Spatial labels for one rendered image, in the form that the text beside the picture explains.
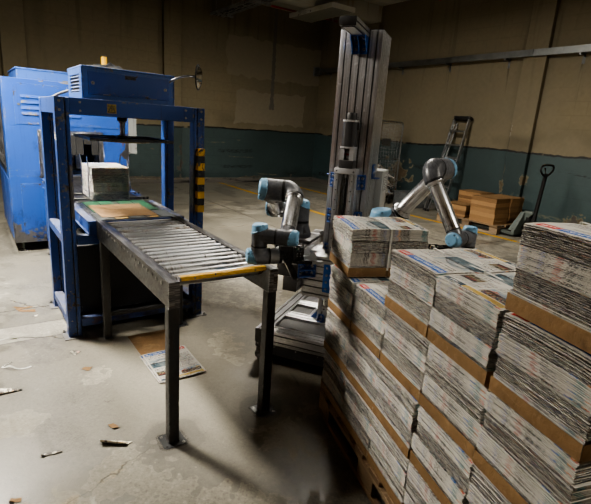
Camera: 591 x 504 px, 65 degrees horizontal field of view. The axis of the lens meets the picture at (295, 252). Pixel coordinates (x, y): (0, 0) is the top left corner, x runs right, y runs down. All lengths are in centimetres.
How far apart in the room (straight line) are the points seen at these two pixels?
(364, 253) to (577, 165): 692
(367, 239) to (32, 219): 418
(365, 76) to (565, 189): 633
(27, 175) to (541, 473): 510
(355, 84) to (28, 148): 364
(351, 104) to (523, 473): 216
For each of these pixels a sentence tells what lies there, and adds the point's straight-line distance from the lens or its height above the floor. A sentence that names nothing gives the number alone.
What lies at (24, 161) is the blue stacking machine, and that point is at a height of 94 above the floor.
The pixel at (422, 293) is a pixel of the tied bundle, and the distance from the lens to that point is 161.
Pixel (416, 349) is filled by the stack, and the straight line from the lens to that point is 166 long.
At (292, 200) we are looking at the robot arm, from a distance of 232.
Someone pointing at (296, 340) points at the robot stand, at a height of 20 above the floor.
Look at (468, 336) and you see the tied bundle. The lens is 141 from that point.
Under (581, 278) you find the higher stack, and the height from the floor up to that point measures 121.
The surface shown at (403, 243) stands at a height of 100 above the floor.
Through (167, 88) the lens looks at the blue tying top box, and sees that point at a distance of 347.
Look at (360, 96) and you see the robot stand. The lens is 288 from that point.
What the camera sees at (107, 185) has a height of 92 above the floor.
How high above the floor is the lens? 147
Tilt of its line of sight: 15 degrees down
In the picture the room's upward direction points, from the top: 4 degrees clockwise
